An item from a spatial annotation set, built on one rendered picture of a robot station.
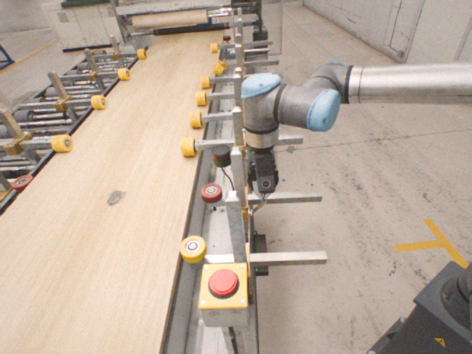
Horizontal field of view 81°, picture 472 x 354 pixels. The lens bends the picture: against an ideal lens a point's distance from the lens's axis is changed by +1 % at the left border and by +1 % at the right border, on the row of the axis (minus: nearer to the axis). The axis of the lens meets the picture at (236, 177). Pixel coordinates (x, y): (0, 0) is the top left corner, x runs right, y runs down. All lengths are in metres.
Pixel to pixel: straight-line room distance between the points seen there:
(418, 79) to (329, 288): 1.39
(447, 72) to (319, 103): 0.25
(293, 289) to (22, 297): 1.33
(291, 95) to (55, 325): 0.81
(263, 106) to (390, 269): 1.58
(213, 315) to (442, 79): 0.61
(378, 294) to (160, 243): 1.36
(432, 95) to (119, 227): 0.95
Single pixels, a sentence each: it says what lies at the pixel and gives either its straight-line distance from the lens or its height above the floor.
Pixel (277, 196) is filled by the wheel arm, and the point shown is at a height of 0.86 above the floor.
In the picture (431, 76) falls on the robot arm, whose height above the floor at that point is 1.37.
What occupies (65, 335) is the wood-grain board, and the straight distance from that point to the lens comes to 0.90.
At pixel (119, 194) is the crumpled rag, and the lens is 1.15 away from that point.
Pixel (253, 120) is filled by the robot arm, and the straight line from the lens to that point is 0.67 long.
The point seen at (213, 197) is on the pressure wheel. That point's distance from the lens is 1.02.
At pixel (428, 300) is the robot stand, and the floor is 0.60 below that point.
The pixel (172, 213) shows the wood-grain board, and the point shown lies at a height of 0.90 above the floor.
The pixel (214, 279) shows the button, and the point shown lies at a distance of 0.44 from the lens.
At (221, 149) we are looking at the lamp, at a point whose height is 1.11.
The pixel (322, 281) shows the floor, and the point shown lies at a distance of 1.87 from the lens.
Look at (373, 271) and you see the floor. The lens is 1.99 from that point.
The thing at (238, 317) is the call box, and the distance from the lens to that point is 0.46.
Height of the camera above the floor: 1.61
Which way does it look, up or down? 40 degrees down
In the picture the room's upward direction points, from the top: 6 degrees counter-clockwise
